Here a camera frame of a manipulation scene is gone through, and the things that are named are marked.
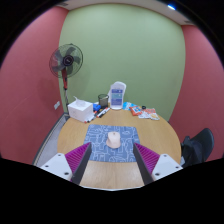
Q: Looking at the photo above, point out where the blue patterned mouse pad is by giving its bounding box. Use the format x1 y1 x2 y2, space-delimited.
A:
83 123 141 164

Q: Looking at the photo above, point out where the dark mesh pen cup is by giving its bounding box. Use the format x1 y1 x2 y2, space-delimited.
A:
97 93 110 109

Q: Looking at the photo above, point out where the black marker pen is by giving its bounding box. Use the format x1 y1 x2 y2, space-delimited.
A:
95 106 111 119

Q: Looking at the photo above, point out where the light blue packet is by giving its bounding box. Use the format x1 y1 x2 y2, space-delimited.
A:
122 101 138 111

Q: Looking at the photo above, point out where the black office chair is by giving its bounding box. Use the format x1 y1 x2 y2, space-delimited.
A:
191 127 215 164

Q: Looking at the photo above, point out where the beige computer mouse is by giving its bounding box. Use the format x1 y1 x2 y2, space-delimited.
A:
105 131 122 150

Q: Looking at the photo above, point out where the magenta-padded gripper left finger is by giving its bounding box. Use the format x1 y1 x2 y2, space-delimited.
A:
39 141 93 186

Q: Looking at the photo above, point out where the orange and white snack packet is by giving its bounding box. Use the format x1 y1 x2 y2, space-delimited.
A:
144 107 161 121

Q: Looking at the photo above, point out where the standing fan with red pole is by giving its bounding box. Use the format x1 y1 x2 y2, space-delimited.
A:
48 43 84 116

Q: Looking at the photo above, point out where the white tissue box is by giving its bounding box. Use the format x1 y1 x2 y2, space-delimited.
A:
66 96 95 123

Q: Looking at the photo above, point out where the white marker pen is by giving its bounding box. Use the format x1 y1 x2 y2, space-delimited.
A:
84 111 98 124

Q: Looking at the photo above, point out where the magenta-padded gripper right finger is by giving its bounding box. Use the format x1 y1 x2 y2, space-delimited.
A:
132 142 184 186

